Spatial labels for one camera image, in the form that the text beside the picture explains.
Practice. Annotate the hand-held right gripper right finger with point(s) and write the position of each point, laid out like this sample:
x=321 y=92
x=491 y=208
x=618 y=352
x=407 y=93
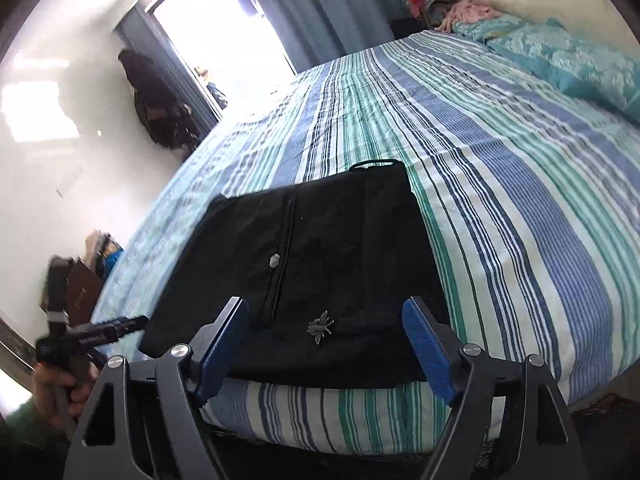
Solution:
x=430 y=355

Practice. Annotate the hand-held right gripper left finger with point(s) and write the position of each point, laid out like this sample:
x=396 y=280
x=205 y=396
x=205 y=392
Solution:
x=225 y=355

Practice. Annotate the blue curtain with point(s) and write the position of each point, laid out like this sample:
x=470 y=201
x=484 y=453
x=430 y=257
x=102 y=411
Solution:
x=325 y=10

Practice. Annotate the black bag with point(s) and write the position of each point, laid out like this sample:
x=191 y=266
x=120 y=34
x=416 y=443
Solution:
x=406 y=29

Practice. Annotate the black pants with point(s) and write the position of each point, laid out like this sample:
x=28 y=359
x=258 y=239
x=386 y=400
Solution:
x=340 y=260

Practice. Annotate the person's left hand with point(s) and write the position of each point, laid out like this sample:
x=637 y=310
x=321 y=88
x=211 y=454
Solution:
x=47 y=385

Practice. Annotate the pile of colourful clothes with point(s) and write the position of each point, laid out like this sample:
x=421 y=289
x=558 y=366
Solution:
x=105 y=252

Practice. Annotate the hanging dark clothes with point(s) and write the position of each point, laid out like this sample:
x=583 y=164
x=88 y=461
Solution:
x=160 y=110

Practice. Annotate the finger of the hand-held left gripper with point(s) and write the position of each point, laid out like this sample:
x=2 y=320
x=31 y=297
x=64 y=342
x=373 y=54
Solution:
x=130 y=324

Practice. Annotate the teal patterned pillow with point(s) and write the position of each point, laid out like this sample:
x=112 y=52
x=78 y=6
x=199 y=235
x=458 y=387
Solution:
x=550 y=55

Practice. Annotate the person's left forearm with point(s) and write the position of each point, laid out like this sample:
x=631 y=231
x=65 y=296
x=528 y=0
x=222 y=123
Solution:
x=30 y=430

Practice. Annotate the pink cloth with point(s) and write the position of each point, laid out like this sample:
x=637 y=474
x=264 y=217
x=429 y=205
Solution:
x=470 y=14

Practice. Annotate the striped bed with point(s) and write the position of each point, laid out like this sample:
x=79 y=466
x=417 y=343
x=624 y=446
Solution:
x=500 y=185

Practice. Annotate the grey-blue door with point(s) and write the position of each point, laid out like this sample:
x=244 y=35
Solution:
x=170 y=50

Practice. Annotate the brown wooden dresser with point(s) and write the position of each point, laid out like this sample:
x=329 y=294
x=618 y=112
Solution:
x=82 y=295

